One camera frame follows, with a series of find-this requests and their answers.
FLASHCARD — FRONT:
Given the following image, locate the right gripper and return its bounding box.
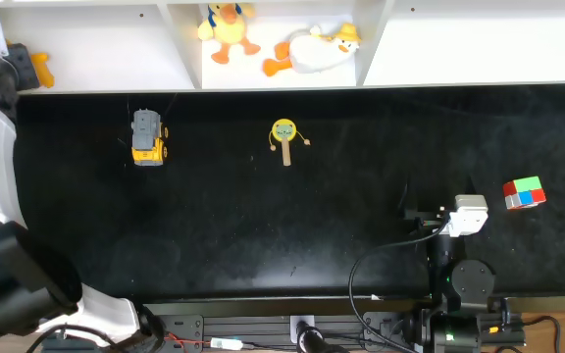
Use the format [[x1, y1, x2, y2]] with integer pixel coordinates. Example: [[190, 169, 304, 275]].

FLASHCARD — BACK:
[[397, 175, 479, 229]]

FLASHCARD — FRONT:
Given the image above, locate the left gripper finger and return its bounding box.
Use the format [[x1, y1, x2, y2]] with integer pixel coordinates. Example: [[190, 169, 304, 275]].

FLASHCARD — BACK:
[[4, 42, 42, 92]]

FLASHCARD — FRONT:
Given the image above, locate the many-coloured puzzle cube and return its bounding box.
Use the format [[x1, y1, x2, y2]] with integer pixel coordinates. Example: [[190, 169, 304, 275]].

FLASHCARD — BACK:
[[501, 176, 547, 211]]

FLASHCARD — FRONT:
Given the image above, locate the grey and yellow toy truck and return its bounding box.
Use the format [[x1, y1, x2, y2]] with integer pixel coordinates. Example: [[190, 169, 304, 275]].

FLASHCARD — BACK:
[[130, 108, 170, 168]]

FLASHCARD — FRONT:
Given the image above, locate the white shelf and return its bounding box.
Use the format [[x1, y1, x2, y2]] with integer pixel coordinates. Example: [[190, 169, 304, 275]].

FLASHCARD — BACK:
[[0, 0, 565, 95]]

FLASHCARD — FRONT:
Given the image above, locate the yellow rattle drum toy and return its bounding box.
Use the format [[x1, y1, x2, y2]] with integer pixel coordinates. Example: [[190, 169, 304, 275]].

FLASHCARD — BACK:
[[268, 118, 312, 168]]

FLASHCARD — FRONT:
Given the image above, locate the white plush duck yellow hat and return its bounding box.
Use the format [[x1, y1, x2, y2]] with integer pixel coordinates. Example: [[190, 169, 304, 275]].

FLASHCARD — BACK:
[[262, 22, 363, 78]]

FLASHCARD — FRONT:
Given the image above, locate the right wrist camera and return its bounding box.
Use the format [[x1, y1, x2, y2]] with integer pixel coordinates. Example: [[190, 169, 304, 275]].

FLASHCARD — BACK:
[[445, 193, 489, 238]]

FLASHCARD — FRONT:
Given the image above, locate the black cable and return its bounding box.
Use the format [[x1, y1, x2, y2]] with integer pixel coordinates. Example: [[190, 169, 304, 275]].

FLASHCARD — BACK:
[[347, 218, 453, 353], [25, 322, 132, 353]]

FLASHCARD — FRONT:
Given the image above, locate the mounting rail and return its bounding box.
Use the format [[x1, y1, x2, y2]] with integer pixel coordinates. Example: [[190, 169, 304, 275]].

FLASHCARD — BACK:
[[140, 296, 529, 353]]

